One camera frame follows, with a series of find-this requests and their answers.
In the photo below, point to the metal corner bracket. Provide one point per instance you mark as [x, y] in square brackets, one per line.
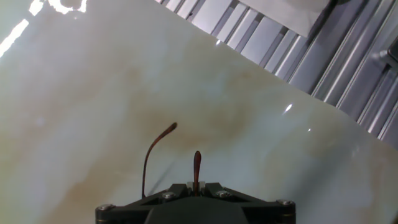
[387, 57]

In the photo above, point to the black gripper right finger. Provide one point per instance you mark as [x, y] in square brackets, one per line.
[264, 207]

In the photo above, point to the white tissue sheet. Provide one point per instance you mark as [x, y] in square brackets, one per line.
[289, 15]

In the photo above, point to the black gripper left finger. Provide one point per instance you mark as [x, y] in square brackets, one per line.
[130, 207]

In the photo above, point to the marble pattern table mat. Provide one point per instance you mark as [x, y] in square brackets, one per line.
[124, 109]

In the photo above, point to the brown frame glasses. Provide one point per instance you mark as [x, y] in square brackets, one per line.
[197, 168]

